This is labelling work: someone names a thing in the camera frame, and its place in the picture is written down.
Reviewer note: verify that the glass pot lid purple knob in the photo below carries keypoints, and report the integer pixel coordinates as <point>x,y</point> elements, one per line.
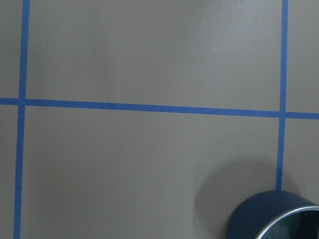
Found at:
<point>301,223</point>

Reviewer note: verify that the brown paper table cover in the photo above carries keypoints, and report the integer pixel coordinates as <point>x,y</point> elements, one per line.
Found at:
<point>153,119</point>

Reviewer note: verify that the dark blue saucepan purple handle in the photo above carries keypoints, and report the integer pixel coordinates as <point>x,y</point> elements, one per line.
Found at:
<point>257,211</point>

